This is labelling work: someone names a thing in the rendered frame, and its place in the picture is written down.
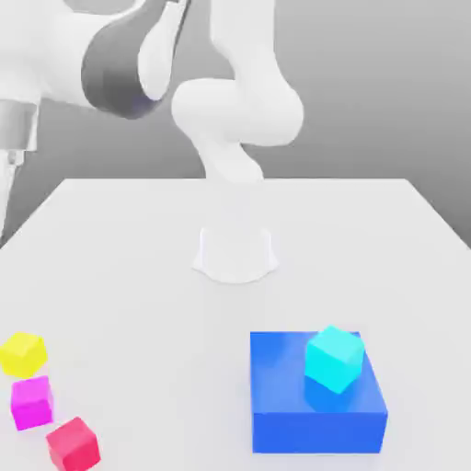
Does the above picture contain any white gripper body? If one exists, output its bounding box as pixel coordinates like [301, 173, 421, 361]
[0, 164, 17, 241]

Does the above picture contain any small cyan cube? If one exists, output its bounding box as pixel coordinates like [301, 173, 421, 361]
[304, 324, 366, 396]

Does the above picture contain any small yellow cube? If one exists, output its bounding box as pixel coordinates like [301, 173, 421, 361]
[0, 331, 49, 379]

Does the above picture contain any small red cube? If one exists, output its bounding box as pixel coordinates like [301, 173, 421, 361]
[45, 416, 102, 471]

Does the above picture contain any large blue box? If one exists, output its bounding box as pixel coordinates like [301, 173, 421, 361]
[249, 330, 389, 454]

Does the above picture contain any small magenta cube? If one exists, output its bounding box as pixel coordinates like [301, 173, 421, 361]
[9, 374, 55, 431]

